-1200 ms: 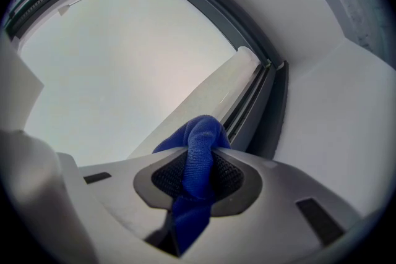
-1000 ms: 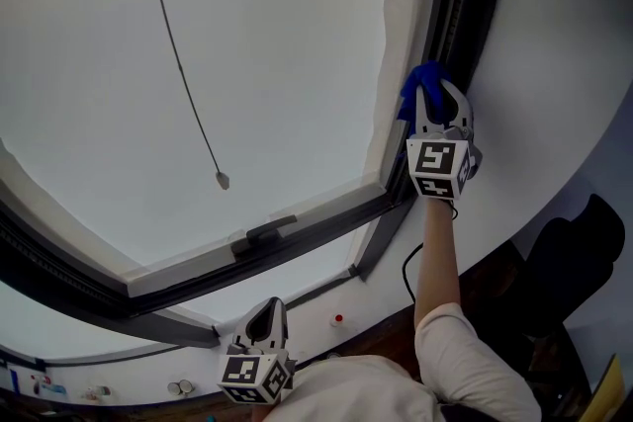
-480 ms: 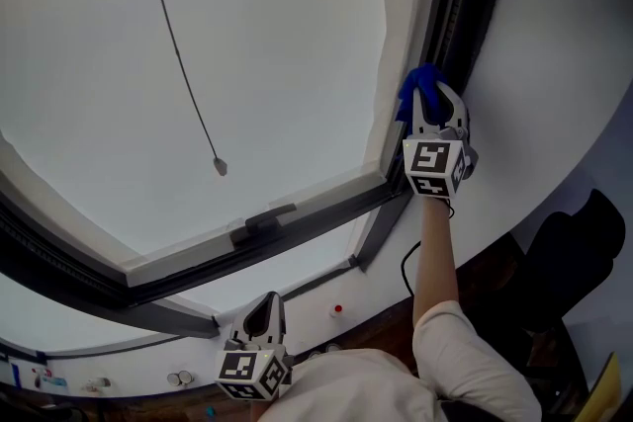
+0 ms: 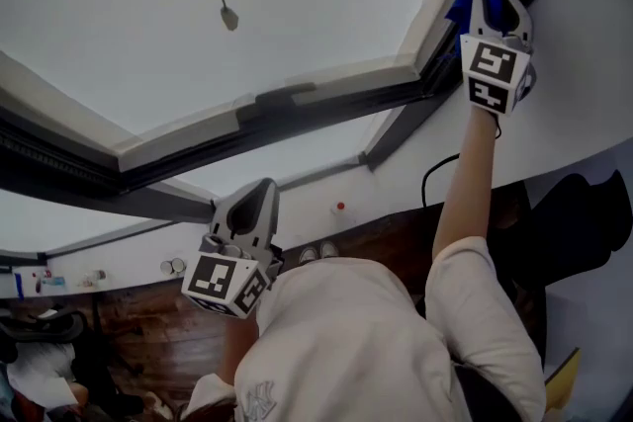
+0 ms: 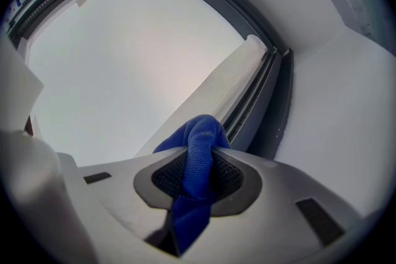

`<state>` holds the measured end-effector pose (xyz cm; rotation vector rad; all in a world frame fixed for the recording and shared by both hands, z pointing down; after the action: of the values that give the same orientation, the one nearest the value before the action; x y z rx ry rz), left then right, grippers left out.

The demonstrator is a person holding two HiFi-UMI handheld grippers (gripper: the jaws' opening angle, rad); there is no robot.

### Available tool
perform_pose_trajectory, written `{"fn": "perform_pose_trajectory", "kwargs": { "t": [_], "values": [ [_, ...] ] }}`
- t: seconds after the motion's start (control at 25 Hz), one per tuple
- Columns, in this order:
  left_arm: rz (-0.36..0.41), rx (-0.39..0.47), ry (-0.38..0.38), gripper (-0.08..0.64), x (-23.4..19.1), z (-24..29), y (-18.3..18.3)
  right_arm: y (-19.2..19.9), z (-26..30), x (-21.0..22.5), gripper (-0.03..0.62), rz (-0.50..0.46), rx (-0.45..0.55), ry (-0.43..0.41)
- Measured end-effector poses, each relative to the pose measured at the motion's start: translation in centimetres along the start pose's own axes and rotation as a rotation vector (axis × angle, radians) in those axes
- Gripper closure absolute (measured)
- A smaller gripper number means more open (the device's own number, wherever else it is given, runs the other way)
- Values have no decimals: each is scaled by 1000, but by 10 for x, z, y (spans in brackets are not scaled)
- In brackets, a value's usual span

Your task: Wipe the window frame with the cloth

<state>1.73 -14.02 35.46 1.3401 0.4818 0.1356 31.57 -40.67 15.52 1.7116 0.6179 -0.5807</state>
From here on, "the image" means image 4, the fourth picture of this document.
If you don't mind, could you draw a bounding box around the person's left forearm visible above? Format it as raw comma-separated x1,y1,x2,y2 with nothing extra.
217,310,261,386

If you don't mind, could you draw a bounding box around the black mesh office chair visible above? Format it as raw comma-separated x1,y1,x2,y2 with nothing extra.
0,308,144,416

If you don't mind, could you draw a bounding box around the person's white sweatshirt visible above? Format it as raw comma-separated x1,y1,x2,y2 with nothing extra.
180,235,548,422

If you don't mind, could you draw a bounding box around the black window handle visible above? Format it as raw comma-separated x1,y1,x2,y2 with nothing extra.
235,82,317,125

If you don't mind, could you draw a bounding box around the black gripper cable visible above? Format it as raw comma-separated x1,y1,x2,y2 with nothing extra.
420,113,503,209

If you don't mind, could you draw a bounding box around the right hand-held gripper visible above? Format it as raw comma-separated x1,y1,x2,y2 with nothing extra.
459,0,538,118

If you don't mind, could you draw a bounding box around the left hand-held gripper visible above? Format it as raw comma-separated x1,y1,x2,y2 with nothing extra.
181,177,285,320

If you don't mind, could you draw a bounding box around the yellow wooden board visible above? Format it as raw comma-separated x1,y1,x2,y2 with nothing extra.
543,348,583,411

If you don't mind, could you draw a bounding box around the person's right forearm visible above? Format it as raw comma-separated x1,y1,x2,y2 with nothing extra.
432,106,498,263

